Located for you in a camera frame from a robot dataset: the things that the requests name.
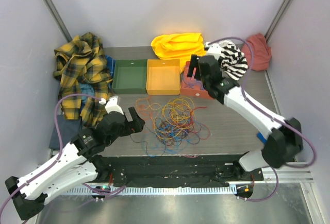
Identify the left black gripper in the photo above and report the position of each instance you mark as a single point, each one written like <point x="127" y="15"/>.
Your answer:
<point x="137" y="121"/>

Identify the pink red cloth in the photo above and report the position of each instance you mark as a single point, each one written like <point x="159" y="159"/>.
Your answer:
<point x="261" y="52"/>

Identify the blue towel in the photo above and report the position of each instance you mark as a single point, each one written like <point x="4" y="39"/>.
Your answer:
<point x="111" y="63"/>

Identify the aluminium corner rail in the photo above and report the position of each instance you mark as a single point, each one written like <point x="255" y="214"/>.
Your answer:
<point x="58" y="20"/>
<point x="278" y="17"/>

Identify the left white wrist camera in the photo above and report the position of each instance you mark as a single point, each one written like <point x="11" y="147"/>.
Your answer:
<point x="111" y="105"/>

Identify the right aluminium corner rail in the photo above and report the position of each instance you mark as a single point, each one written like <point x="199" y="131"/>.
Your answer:
<point x="278" y="17"/>

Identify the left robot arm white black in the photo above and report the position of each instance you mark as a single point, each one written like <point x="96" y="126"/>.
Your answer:
<point x="78" y="162"/>

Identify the red orange plastic tray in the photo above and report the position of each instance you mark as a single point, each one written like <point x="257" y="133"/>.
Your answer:
<point x="192" y="87"/>

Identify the dark grey folded cloth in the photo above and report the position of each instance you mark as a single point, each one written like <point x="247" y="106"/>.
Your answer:
<point x="68" y="129"/>

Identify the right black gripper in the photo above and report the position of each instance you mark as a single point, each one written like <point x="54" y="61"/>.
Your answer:
<point x="193" y="64"/>

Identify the green plastic tray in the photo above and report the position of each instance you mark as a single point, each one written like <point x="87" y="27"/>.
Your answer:
<point x="130" y="77"/>

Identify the yellow plaid flannel shirt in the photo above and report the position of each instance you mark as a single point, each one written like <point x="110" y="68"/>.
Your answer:
<point x="82" y="61"/>

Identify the slotted cable duct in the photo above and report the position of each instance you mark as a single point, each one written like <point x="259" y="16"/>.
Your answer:
<point x="143" y="191"/>

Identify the yellow cloth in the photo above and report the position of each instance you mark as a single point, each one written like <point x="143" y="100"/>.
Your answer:
<point x="178" y="46"/>

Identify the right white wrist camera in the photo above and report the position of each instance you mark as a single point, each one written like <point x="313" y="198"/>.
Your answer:
<point x="214" y="49"/>

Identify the blue cloth at right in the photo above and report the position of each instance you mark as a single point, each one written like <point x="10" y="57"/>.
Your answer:
<point x="261" y="138"/>

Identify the left aluminium corner rail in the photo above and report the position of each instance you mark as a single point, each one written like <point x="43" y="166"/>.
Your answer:
<point x="58" y="20"/>

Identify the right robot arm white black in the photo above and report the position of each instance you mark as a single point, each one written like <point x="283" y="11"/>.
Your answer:
<point x="283" y="141"/>

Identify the black white striped cloth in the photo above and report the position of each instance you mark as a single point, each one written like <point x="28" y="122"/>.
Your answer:
<point x="232" y="60"/>

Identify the yellow plastic tray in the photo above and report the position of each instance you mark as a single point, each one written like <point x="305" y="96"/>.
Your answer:
<point x="163" y="77"/>

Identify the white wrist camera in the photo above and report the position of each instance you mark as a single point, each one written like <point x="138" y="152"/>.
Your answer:
<point x="111" y="105"/>
<point x="214" y="49"/>

